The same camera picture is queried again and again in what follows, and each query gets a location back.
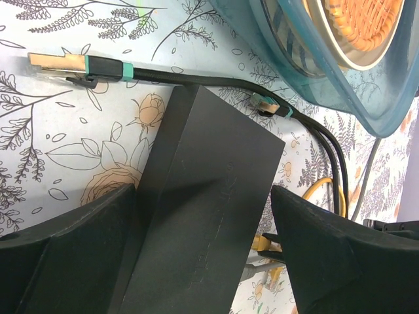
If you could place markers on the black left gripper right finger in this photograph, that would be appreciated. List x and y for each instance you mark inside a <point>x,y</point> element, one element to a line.
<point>339,266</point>

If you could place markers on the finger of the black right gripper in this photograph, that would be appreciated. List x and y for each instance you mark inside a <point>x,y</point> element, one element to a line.
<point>408,229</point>

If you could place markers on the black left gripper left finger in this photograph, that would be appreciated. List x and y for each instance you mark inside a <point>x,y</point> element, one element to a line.
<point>70,263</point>

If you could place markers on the black network switch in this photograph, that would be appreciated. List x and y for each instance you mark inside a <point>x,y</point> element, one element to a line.
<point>201,197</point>

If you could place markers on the floral table mat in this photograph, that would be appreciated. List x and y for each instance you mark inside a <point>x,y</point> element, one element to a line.
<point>84,89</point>

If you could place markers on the teal plastic container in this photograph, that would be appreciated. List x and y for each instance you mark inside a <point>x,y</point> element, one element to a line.
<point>379,98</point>

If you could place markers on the striped cream bowl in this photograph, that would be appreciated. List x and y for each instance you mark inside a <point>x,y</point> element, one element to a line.
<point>345,54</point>

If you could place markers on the orange woven coaster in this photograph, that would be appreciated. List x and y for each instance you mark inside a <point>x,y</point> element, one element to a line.
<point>365,24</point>

